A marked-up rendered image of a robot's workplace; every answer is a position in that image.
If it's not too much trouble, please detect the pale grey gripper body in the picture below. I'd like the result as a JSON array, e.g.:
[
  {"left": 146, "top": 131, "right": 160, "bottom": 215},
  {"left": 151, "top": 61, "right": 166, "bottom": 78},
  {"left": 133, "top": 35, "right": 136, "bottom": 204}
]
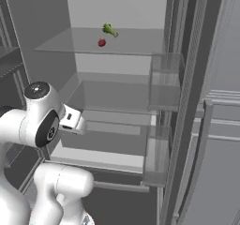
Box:
[{"left": 59, "top": 113, "right": 88, "bottom": 136}]

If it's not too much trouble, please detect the white fridge shelf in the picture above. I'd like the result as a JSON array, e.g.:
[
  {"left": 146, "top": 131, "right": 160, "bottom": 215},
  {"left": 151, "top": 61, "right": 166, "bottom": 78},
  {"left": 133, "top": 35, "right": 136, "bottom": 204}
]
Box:
[{"left": 49, "top": 119, "right": 154, "bottom": 174}]

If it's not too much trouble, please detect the glass fridge shelf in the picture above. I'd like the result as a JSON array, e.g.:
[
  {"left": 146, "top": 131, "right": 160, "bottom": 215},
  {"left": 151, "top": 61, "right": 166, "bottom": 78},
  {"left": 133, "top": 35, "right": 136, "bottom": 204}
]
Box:
[
  {"left": 58, "top": 71, "right": 158, "bottom": 114},
  {"left": 34, "top": 26, "right": 167, "bottom": 57}
]

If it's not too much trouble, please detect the red strawberry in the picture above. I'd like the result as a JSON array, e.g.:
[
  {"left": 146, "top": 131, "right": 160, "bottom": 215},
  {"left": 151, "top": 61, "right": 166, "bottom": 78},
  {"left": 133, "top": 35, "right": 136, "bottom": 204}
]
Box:
[{"left": 97, "top": 37, "right": 107, "bottom": 48}]

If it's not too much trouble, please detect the grey fridge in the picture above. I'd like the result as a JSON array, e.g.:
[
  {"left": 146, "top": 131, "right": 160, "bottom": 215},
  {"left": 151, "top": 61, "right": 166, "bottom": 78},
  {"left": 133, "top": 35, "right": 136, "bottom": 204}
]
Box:
[{"left": 0, "top": 0, "right": 188, "bottom": 225}]

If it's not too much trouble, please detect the grey fridge door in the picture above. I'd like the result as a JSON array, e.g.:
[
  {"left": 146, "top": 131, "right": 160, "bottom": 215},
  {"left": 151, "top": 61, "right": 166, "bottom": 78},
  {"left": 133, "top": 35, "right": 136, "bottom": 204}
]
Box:
[{"left": 142, "top": 0, "right": 233, "bottom": 225}]

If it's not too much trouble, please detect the clear door bin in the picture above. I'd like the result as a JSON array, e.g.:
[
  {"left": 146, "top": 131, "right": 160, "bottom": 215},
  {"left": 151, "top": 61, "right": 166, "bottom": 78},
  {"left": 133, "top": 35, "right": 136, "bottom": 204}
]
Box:
[
  {"left": 141, "top": 125, "right": 173, "bottom": 188},
  {"left": 147, "top": 52, "right": 186, "bottom": 113}
]

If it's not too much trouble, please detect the green leafy vegetable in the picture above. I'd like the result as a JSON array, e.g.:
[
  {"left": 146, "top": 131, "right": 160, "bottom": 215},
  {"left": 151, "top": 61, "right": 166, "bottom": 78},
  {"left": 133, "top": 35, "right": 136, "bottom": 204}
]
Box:
[{"left": 102, "top": 22, "right": 120, "bottom": 38}]

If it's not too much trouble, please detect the grey cupboard run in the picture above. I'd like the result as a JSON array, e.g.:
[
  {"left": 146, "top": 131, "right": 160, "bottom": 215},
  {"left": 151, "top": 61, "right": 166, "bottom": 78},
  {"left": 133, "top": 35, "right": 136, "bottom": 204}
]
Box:
[{"left": 187, "top": 0, "right": 240, "bottom": 225}]

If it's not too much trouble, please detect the grey drawer handle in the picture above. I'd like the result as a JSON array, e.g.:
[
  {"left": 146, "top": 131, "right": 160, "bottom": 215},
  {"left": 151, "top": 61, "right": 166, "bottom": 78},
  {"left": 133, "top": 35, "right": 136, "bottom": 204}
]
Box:
[{"left": 93, "top": 180, "right": 151, "bottom": 194}]

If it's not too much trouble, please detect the long grey door handle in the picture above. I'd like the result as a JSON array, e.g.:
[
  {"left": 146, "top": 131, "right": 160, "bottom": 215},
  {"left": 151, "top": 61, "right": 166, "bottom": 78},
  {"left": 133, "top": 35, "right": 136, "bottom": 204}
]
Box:
[{"left": 176, "top": 98, "right": 215, "bottom": 218}]

